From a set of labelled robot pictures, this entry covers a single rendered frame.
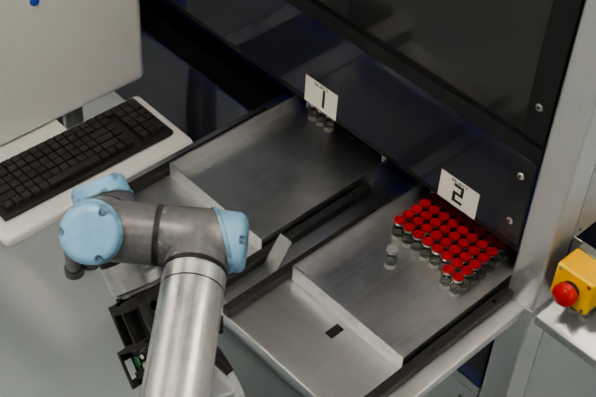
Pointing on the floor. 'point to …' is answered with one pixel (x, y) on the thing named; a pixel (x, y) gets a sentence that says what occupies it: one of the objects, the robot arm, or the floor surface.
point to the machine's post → (551, 211)
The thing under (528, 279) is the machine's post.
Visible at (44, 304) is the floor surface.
